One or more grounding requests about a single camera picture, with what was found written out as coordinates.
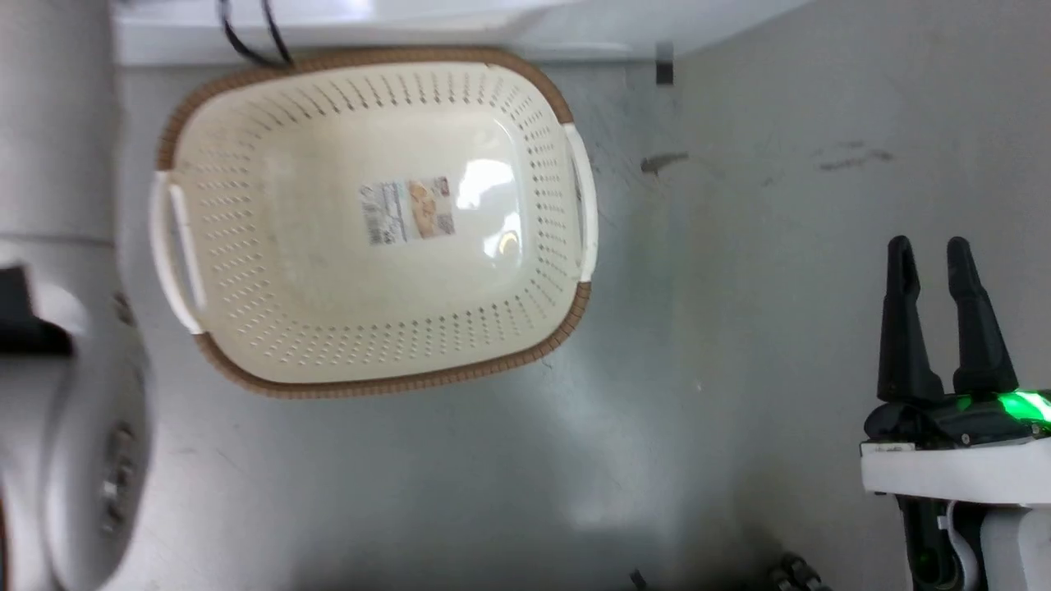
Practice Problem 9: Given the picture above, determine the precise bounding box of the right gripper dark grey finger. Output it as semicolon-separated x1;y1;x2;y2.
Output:
946;236;1020;396
877;236;945;404

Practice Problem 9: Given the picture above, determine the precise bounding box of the cream laundry basket brown rim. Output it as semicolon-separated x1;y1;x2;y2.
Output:
149;47;599;401

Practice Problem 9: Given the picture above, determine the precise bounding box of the printed label sticker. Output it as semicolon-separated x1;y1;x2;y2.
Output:
359;176;457;245

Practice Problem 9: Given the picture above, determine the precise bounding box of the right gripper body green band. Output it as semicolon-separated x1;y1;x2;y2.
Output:
861;389;1051;504

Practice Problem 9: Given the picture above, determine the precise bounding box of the black ribbed connector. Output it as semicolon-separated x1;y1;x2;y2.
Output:
769;553;832;591

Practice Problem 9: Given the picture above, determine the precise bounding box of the thin black cable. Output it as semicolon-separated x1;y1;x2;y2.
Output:
217;0;284;68
261;0;295;65

